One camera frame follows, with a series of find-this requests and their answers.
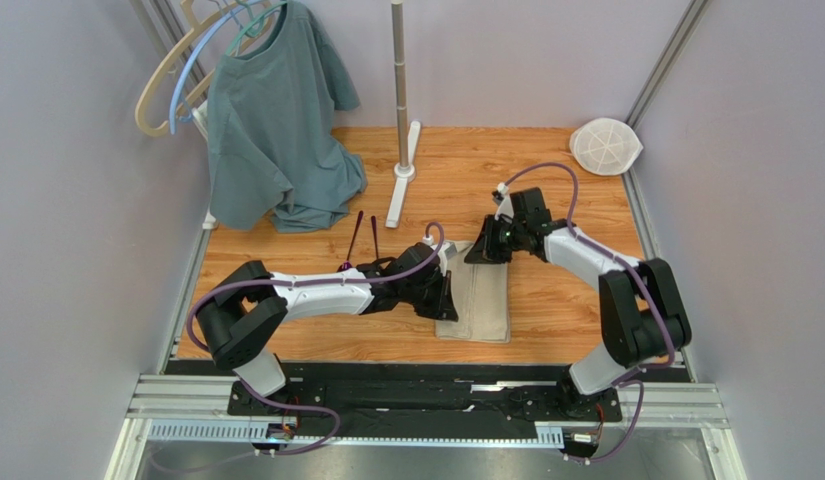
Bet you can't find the blue purple spoon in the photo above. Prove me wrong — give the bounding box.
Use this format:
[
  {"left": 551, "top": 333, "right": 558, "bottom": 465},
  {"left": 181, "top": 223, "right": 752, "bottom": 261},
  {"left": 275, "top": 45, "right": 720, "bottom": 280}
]
[{"left": 370, "top": 215, "right": 380, "bottom": 259}]

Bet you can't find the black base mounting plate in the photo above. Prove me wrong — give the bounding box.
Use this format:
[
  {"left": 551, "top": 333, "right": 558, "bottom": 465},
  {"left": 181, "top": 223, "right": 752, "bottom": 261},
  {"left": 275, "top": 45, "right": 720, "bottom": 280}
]
[{"left": 226, "top": 361, "right": 693, "bottom": 441}]

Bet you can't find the blue plastic hanger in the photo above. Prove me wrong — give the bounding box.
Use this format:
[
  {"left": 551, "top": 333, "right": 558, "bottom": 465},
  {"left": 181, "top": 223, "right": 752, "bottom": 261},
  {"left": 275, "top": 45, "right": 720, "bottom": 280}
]
[{"left": 164, "top": 1, "right": 279, "bottom": 135}]

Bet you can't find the aluminium frame rail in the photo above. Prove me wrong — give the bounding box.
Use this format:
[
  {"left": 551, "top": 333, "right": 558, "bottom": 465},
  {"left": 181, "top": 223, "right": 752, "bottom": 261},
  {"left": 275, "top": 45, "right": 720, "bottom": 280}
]
[{"left": 106, "top": 362, "right": 746, "bottom": 479}]

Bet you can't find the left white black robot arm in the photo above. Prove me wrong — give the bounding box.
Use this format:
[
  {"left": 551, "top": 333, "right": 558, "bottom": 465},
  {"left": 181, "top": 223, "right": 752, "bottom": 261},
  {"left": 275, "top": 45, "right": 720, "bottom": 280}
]
[{"left": 191, "top": 241, "right": 459, "bottom": 396}]

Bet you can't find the teal green t-shirt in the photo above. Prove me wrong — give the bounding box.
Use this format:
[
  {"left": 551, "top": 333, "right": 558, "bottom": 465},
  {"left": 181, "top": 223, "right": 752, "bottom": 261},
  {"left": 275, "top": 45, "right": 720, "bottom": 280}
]
[{"left": 208, "top": 1, "right": 367, "bottom": 233}]

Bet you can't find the beige cloth napkin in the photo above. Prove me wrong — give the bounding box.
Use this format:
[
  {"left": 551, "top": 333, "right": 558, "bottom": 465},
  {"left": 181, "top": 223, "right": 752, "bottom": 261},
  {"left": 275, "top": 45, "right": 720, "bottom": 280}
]
[{"left": 435, "top": 240, "right": 511, "bottom": 344}]

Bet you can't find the beige wooden hanger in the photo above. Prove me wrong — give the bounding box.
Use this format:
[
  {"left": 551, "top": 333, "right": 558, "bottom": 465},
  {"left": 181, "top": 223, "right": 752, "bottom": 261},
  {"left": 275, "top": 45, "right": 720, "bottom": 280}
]
[{"left": 132, "top": 0, "right": 280, "bottom": 138}]

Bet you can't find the white rack base foot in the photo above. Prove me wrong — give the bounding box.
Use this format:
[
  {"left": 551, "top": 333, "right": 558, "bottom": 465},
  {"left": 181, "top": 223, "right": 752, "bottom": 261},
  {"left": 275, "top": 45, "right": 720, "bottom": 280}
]
[{"left": 385, "top": 120, "right": 422, "bottom": 229}]

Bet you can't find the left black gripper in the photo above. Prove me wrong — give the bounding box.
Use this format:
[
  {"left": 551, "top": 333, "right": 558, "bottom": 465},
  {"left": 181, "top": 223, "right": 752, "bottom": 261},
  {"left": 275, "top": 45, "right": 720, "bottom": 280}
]
[{"left": 401, "top": 270, "right": 459, "bottom": 323}]

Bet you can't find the metal garment rack pole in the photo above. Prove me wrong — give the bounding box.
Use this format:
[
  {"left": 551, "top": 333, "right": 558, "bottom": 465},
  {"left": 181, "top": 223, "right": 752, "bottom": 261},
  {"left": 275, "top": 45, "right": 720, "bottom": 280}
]
[{"left": 391, "top": 0, "right": 411, "bottom": 176}]

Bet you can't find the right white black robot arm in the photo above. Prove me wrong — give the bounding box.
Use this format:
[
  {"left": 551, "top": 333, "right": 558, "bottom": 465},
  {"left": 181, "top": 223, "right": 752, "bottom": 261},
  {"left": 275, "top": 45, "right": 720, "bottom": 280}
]
[{"left": 464, "top": 184, "right": 692, "bottom": 401}]

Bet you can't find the green plastic hanger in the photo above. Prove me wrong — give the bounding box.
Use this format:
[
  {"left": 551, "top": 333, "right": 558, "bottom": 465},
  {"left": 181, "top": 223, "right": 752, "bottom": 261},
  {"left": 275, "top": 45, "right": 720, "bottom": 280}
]
[{"left": 225, "top": 1, "right": 288, "bottom": 56}]

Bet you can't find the white plastic mesh basket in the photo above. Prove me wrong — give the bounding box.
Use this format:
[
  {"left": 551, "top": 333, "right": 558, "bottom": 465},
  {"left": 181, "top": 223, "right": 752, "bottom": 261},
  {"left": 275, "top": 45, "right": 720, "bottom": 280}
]
[{"left": 569, "top": 118, "right": 644, "bottom": 176}]

